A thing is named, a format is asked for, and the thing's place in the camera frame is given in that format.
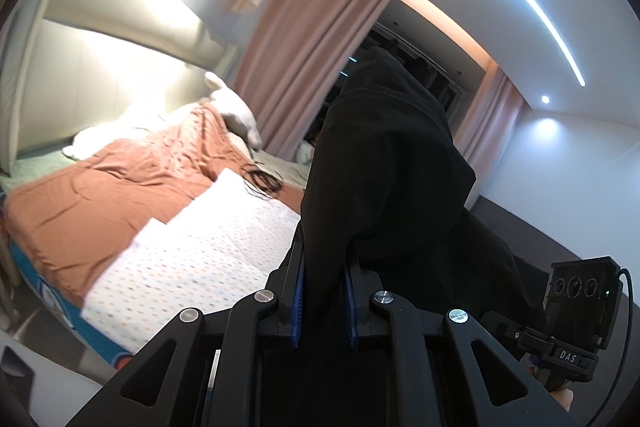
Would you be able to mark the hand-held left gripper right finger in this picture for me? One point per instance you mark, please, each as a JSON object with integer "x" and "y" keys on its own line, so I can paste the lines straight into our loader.
{"x": 351, "y": 307}

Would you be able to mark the pale pillow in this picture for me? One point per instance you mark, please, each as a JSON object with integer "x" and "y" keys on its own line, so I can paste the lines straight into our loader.
{"x": 235, "y": 107}

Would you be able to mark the large black garment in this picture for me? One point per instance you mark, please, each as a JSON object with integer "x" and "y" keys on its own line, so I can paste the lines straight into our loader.
{"x": 390, "y": 167}

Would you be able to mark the white dotted blanket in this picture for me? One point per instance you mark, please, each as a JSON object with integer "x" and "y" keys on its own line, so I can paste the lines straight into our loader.
{"x": 210, "y": 247}

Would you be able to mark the peach orange duvet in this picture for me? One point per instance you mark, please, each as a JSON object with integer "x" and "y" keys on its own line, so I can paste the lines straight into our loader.
{"x": 110, "y": 187}

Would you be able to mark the beige padded headboard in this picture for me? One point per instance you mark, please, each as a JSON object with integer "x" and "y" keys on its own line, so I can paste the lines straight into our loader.
{"x": 110, "y": 52}

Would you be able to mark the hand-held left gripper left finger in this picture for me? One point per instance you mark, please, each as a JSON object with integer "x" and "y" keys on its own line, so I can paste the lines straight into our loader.
{"x": 298, "y": 302}

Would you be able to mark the white plush toy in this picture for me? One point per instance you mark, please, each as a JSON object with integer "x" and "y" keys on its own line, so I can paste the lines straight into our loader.
{"x": 302, "y": 153}

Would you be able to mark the white pillow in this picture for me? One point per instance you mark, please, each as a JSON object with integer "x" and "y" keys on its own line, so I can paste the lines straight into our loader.
{"x": 115, "y": 134}

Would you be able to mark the person's right hand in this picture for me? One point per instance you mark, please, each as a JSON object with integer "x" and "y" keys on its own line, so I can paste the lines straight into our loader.
{"x": 562, "y": 401}

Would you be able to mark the round ceiling spotlight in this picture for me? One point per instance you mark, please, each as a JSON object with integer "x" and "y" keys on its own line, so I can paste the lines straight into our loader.
{"x": 545, "y": 99}

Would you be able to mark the bed with blue printed side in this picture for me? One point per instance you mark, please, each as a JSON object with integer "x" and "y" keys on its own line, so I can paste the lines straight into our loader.
{"x": 55, "y": 302}

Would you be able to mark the pink curtain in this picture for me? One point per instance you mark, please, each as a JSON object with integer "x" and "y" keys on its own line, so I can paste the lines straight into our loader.
{"x": 310, "y": 67}
{"x": 492, "y": 132}

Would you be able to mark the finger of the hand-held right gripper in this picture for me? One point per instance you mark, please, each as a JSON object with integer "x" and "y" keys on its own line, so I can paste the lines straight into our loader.
{"x": 502, "y": 332}

